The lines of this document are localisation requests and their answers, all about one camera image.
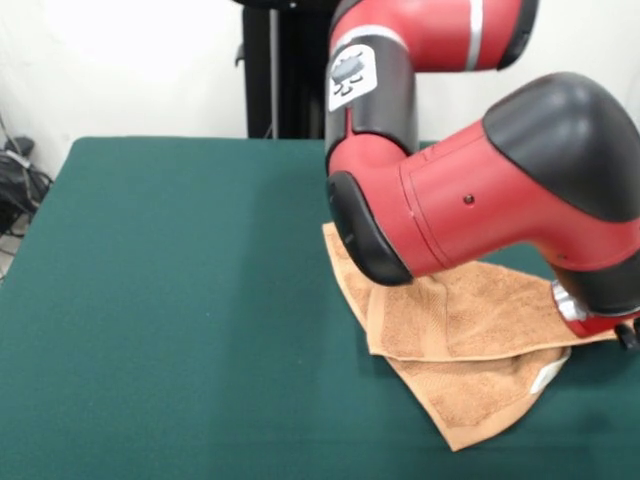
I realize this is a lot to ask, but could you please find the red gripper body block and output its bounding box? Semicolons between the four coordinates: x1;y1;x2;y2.
564;309;640;340

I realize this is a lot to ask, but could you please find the orange-brown terry towel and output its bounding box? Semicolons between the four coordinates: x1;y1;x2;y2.
322;222;624;452

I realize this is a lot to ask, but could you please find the dark green table cloth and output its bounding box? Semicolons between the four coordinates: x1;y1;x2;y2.
0;137;640;480

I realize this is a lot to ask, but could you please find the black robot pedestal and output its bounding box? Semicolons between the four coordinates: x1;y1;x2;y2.
233;0;346;140

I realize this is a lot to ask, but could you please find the black cable bundle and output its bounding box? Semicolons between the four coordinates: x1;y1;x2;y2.
0;135;54;236

